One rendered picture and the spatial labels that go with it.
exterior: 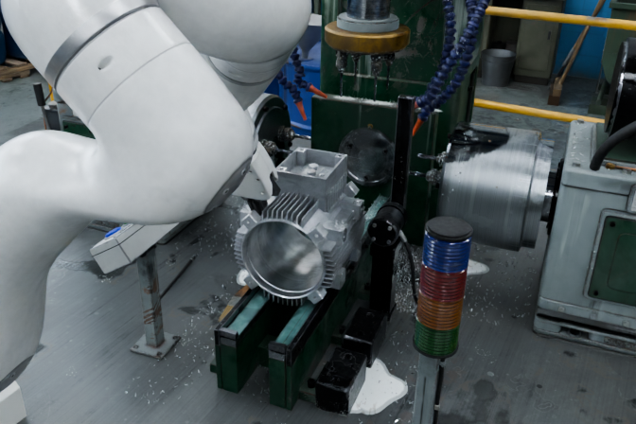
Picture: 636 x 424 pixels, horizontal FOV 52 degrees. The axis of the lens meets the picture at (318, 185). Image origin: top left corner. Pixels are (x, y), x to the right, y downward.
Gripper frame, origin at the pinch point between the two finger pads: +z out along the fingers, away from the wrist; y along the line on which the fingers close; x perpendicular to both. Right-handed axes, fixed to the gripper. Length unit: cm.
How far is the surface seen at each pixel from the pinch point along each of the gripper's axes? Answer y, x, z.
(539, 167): 45, 27, 13
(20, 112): -326, 166, 223
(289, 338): 10.9, -18.7, 10.4
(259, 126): -14.9, 27.6, 14.4
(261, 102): -15.7, 32.3, 11.9
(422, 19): 13, 63, 11
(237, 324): 1.1, -18.7, 10.4
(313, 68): -55, 131, 102
